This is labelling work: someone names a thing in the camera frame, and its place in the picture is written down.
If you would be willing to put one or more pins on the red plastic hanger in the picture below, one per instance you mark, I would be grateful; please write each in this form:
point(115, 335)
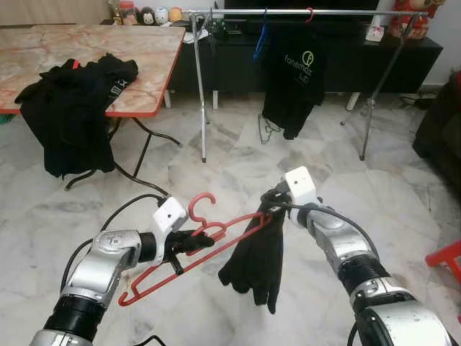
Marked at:
point(209, 256)
point(310, 14)

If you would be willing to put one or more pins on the black shirt white print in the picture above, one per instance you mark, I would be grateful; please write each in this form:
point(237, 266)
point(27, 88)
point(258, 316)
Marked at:
point(86, 122)

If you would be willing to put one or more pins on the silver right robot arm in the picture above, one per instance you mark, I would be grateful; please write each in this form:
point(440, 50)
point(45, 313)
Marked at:
point(360, 267)

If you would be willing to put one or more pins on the green plastic hanger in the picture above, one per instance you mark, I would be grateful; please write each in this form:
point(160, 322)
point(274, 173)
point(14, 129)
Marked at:
point(268, 133)

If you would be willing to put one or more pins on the blue plastic hanger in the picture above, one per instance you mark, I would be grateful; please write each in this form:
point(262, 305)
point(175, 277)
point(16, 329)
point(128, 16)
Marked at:
point(260, 40)

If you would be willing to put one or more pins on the thin black hanger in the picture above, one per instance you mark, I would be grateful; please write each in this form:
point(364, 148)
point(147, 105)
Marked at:
point(215, 36)

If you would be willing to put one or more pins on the red plastic stool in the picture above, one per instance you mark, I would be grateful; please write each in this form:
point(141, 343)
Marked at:
point(446, 258)

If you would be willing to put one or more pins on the black TV console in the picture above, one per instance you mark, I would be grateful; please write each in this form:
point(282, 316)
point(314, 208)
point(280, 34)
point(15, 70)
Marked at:
point(360, 65)

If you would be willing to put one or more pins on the dark grey fabric sofa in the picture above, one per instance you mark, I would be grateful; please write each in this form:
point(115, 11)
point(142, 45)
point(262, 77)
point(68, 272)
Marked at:
point(439, 137)

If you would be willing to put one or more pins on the black power adapter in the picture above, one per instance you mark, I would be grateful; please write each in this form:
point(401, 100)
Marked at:
point(425, 103)

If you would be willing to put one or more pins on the white paper sheet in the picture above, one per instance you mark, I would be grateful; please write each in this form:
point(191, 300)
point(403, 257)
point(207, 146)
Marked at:
point(193, 32)

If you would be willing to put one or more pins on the silver metal clothes rack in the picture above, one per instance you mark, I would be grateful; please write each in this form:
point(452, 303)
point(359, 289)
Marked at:
point(288, 13)

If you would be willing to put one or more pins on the black television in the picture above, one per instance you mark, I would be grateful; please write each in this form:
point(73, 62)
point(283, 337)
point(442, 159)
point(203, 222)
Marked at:
point(302, 4)

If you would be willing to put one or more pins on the black shirt red collar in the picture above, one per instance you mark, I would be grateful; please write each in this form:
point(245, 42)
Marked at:
point(36, 97)

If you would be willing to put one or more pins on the orange round plush toy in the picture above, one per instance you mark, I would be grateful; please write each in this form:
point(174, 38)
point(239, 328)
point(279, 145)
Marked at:
point(176, 14)

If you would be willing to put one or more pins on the white round plush toy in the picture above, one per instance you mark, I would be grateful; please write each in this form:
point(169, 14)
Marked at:
point(162, 14)

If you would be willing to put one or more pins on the black round plush toy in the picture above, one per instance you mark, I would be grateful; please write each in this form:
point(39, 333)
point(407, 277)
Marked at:
point(147, 16)

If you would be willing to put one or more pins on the red fortune god statue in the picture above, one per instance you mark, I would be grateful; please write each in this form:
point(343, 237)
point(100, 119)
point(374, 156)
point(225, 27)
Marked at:
point(414, 18)

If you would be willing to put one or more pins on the red lid jar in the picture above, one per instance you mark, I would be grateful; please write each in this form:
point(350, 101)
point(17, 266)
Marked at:
point(128, 13)

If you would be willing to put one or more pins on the gold trophy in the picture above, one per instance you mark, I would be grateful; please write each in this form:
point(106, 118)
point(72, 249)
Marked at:
point(114, 11)

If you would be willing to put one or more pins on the light wooden cabinet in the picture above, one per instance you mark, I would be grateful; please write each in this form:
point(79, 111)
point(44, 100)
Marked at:
point(50, 11)

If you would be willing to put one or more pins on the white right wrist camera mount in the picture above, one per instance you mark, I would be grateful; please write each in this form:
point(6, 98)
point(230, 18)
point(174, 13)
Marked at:
point(301, 186)

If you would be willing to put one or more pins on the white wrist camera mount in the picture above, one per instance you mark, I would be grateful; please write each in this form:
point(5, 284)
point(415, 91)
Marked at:
point(301, 186)
point(171, 215)

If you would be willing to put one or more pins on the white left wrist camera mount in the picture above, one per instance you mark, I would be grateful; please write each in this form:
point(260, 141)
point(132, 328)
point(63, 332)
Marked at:
point(171, 215)

